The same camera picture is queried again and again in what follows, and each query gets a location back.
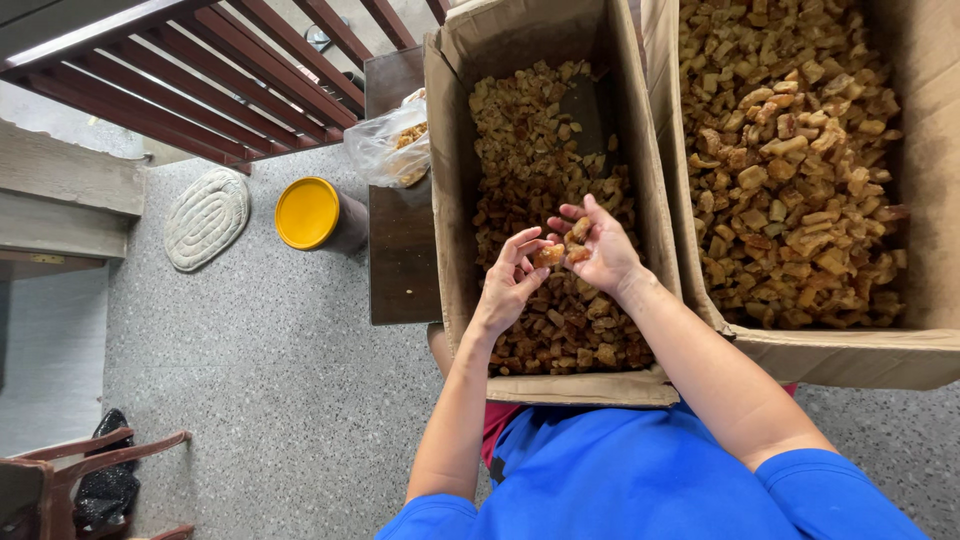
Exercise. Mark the wide cardboard box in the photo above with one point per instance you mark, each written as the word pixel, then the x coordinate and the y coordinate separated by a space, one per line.
pixel 926 187

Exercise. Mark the person's blue shirt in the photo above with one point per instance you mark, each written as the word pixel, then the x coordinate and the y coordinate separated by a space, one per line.
pixel 645 480

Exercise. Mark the dark red wooden railing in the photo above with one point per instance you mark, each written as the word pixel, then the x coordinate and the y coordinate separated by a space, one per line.
pixel 195 82

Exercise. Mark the black sparkly bag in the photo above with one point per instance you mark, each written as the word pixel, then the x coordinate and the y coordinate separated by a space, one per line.
pixel 106 480

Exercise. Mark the grey stone step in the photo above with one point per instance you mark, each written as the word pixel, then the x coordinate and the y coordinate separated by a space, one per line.
pixel 64 195

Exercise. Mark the amber resin chunk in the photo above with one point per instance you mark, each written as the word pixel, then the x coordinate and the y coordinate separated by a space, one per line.
pixel 548 256

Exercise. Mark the yellow lidded plastic bucket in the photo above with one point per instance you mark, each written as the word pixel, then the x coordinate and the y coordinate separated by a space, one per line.
pixel 313 214

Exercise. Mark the person's red trousers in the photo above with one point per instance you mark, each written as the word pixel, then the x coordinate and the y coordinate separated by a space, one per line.
pixel 496 424

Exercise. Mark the person's right hand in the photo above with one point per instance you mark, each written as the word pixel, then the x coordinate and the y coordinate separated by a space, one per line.
pixel 609 255

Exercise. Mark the clear plastic bag with chunks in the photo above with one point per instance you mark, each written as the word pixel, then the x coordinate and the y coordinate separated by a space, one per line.
pixel 382 146

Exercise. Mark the heap of dark resin chunks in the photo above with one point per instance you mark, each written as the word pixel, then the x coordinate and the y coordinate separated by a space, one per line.
pixel 540 172

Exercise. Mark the wooden chair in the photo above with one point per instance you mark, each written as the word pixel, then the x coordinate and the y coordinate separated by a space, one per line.
pixel 52 487

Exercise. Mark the heap of pale resin chunks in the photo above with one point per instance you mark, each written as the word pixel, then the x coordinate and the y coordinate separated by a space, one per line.
pixel 787 165

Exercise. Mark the dark wooden table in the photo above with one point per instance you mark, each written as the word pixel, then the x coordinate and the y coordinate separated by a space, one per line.
pixel 401 255

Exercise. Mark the brown resin chunks handful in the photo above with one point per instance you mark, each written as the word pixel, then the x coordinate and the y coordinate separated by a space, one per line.
pixel 577 238

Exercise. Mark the narrow cardboard box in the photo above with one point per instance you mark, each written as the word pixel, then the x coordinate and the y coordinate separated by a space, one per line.
pixel 457 187

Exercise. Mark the oval woven floor mat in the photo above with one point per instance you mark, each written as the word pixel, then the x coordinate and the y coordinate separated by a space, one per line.
pixel 206 218

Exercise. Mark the person's left hand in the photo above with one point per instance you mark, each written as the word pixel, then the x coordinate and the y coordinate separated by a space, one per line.
pixel 504 289

